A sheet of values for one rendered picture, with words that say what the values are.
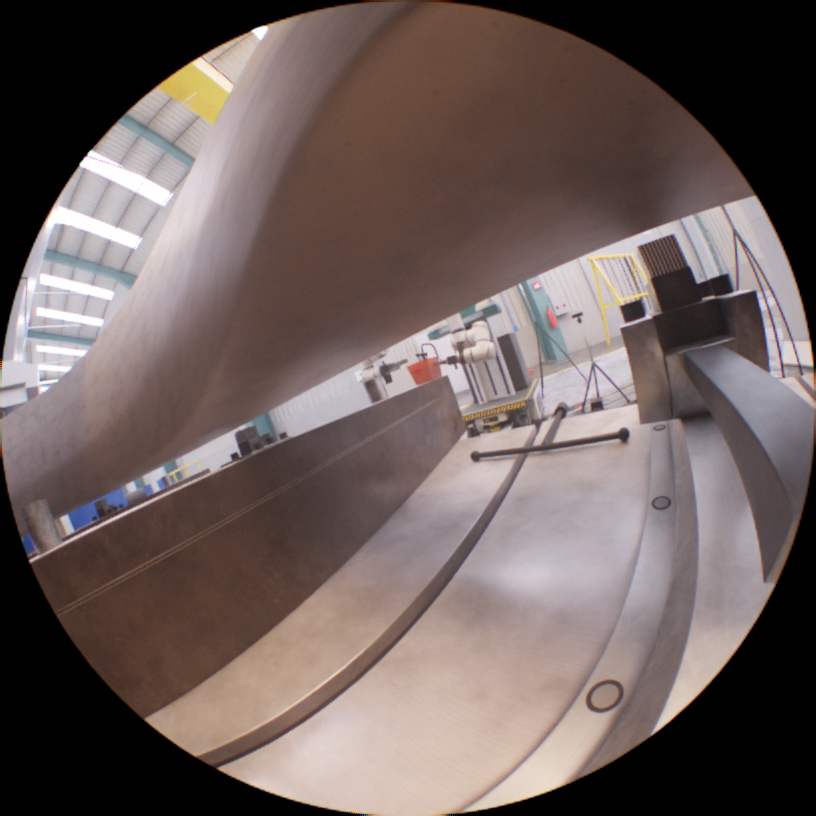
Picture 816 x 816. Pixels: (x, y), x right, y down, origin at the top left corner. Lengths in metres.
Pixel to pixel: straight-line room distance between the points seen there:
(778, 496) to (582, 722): 0.26
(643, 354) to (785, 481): 0.45
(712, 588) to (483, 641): 0.32
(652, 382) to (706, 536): 0.35
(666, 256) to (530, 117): 0.55
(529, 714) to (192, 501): 0.64
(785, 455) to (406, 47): 0.29
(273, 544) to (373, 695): 0.39
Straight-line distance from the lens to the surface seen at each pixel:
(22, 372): 4.23
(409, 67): 0.16
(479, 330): 1.40
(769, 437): 0.25
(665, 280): 0.70
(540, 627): 0.45
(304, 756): 0.49
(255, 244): 0.23
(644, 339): 0.59
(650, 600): 0.41
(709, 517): 0.38
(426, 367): 1.40
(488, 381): 2.33
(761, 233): 2.88
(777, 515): 0.20
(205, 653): 0.68
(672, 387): 0.61
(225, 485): 0.59
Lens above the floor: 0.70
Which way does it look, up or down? 5 degrees down
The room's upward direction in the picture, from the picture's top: 21 degrees counter-clockwise
